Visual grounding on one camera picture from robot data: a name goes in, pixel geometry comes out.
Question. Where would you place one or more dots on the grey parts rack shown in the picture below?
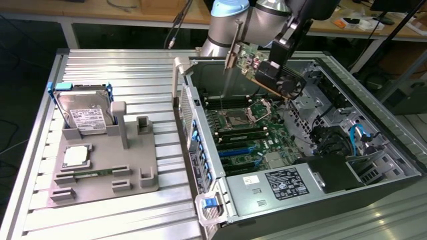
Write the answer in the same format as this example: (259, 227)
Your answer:
(100, 185)

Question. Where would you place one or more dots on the black plastic shroud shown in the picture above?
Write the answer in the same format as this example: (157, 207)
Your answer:
(333, 175)

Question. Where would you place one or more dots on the small orange box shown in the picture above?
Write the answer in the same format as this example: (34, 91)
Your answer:
(339, 23)

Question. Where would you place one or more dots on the silver power supply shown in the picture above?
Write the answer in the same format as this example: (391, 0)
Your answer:
(253, 197)

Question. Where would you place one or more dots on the black monitor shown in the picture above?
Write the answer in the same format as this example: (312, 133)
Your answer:
(400, 5)

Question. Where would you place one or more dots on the blue expansion slot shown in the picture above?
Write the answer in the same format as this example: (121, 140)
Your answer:
(235, 151)

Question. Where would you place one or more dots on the CPU socket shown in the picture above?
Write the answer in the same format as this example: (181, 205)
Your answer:
(235, 118)

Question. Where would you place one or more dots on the blue slot retention clip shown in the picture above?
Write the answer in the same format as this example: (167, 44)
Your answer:
(196, 137)
(200, 149)
(208, 175)
(193, 124)
(203, 161)

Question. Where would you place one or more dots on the white parts tray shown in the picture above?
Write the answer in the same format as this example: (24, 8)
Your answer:
(361, 24)

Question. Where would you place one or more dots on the black RAM stick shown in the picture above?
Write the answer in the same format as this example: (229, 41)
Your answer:
(241, 137)

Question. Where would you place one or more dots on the thin metal locking lever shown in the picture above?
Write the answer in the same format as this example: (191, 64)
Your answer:
(225, 90)

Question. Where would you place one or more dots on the blue case release latch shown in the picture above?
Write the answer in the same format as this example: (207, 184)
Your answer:
(208, 203)

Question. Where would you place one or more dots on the black expansion slot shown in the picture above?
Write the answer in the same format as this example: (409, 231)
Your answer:
(240, 161)
(243, 169)

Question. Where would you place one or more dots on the green motherboard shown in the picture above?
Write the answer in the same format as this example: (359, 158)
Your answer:
(283, 145)

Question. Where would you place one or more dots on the wooden workbench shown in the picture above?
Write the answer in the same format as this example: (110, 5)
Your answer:
(360, 32)
(82, 12)

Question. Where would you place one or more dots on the black stand pole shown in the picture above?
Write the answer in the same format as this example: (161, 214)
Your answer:
(393, 35)

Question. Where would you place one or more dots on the grey slotted disk bay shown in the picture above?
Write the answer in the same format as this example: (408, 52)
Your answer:
(376, 170)

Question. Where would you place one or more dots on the green RAM stick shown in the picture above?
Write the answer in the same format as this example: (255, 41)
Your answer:
(94, 172)

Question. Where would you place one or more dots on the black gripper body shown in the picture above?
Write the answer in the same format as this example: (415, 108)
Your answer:
(315, 10)

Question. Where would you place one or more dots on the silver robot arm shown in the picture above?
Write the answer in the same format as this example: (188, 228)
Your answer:
(229, 27)

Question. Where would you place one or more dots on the silver socket cover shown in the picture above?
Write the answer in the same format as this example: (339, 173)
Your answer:
(249, 110)

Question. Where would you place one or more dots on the black RAM slot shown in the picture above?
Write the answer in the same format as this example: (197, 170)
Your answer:
(233, 133)
(227, 98)
(240, 131)
(228, 103)
(237, 128)

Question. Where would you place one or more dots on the silver CPU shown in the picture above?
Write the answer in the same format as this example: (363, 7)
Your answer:
(76, 155)

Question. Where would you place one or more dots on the silver hard disk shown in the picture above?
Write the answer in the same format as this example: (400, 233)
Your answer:
(86, 115)

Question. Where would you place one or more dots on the black open PC case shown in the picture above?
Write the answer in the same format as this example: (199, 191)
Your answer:
(300, 220)

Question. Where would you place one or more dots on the silver chipset heat sink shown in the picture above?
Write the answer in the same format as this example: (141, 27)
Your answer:
(276, 160)

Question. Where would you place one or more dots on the green graphics card black cooler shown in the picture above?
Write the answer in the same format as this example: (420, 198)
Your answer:
(248, 53)

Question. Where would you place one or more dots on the metal disk bay cage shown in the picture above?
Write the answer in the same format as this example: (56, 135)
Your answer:
(307, 100)

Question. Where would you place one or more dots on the black computer mouse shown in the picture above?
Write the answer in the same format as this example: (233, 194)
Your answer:
(384, 20)

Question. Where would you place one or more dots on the blue disk caddy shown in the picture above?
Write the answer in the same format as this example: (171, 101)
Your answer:
(62, 87)

